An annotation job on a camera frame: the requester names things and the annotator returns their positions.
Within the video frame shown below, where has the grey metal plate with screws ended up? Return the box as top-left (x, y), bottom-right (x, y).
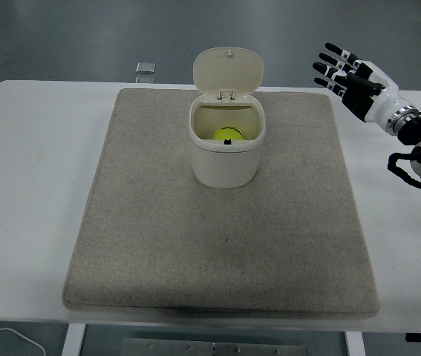
top-left (121, 337), bottom-right (310, 356)

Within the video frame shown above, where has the white table leg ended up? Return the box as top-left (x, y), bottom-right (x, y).
top-left (345, 329), bottom-right (366, 356)
top-left (62, 323), bottom-right (87, 356)

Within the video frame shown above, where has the beige-grey fabric mat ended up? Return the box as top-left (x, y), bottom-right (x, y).
top-left (61, 88), bottom-right (381, 319)

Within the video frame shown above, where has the yellow-green tennis ball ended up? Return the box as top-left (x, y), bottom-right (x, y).
top-left (212, 125), bottom-right (247, 142)

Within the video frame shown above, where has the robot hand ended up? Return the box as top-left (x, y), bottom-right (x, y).
top-left (312, 42), bottom-right (408, 125)

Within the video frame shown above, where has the white cable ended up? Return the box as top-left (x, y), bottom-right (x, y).
top-left (0, 326), bottom-right (46, 356)

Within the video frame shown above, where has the cream bin with flip lid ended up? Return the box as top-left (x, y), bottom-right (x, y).
top-left (189, 46), bottom-right (267, 189)

